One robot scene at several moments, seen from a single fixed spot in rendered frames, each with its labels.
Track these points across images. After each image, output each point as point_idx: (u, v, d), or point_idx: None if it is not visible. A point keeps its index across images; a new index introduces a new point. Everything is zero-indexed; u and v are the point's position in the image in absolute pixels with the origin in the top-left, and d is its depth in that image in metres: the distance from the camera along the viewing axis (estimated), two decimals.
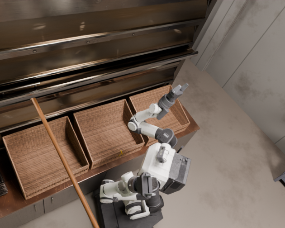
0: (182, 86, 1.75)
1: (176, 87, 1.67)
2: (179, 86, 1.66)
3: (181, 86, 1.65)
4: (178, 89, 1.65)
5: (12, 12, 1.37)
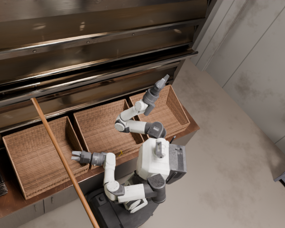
0: (163, 78, 1.75)
1: (159, 81, 1.66)
2: (162, 79, 1.65)
3: (164, 79, 1.65)
4: (162, 83, 1.65)
5: (12, 12, 1.37)
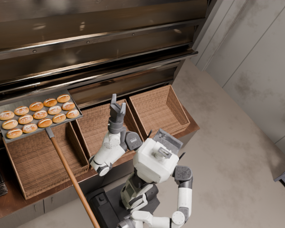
0: (112, 99, 1.52)
1: (121, 106, 1.45)
2: (122, 104, 1.45)
3: (124, 102, 1.45)
4: (125, 106, 1.46)
5: (12, 12, 1.37)
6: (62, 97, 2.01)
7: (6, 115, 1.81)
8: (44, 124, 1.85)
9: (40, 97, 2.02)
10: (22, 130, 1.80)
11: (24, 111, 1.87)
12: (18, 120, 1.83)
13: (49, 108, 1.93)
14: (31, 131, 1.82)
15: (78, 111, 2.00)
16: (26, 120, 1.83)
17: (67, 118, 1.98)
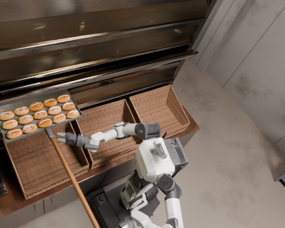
0: (62, 133, 1.84)
1: (61, 138, 1.90)
2: (58, 139, 1.89)
3: (57, 140, 1.88)
4: (59, 141, 1.89)
5: (12, 12, 1.37)
6: (62, 97, 2.01)
7: (6, 115, 1.81)
8: (44, 124, 1.85)
9: (40, 97, 2.02)
10: (22, 130, 1.80)
11: (24, 111, 1.87)
12: (18, 120, 1.83)
13: (49, 108, 1.93)
14: (31, 131, 1.82)
15: (78, 111, 2.00)
16: (26, 120, 1.83)
17: (67, 118, 1.98)
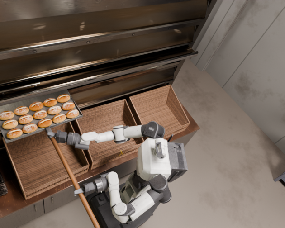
0: (52, 133, 1.85)
1: None
2: None
3: (47, 136, 1.86)
4: None
5: (12, 12, 1.37)
6: (62, 97, 2.01)
7: (6, 115, 1.81)
8: (44, 124, 1.86)
9: (40, 97, 2.02)
10: (22, 130, 1.80)
11: (24, 111, 1.87)
12: (18, 120, 1.83)
13: (49, 108, 1.93)
14: (31, 131, 1.82)
15: (78, 111, 2.00)
16: (26, 120, 1.84)
17: (67, 118, 1.98)
